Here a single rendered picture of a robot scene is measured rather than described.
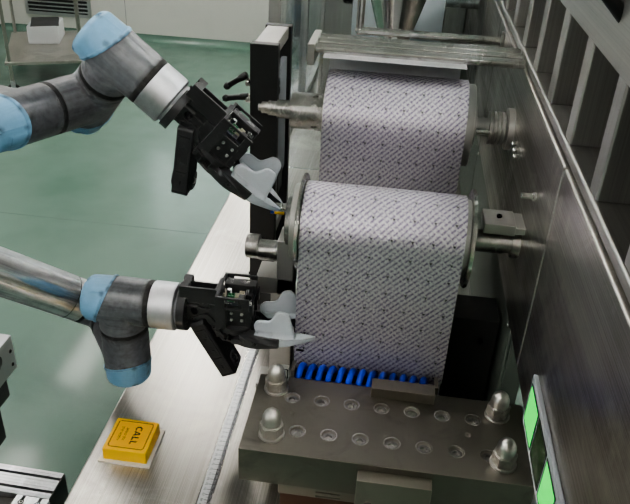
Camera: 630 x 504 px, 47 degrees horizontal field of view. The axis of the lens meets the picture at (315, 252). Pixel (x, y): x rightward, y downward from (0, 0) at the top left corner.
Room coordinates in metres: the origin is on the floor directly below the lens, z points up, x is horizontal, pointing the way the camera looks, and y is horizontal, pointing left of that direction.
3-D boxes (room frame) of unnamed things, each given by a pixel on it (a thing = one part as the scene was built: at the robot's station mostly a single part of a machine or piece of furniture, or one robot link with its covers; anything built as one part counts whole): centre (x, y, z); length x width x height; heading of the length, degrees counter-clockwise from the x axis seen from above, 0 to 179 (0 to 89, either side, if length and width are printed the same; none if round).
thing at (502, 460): (0.72, -0.27, 1.05); 0.04 x 0.04 x 0.04
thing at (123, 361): (0.96, 0.31, 1.01); 0.11 x 0.08 x 0.11; 30
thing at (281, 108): (1.23, 0.08, 1.34); 0.06 x 0.03 x 0.03; 84
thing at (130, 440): (0.84, 0.27, 0.91); 0.07 x 0.07 x 0.02; 84
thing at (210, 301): (0.92, 0.14, 1.12); 0.12 x 0.08 x 0.09; 84
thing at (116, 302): (0.94, 0.30, 1.11); 0.11 x 0.08 x 0.09; 84
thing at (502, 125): (1.19, -0.29, 1.34); 0.07 x 0.07 x 0.07; 84
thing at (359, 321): (0.90, -0.09, 1.11); 0.23 x 0.01 x 0.18; 84
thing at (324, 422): (0.78, -0.12, 1.00); 0.40 x 0.16 x 0.06; 84
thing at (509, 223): (0.94, -0.27, 1.28); 0.06 x 0.05 x 0.02; 84
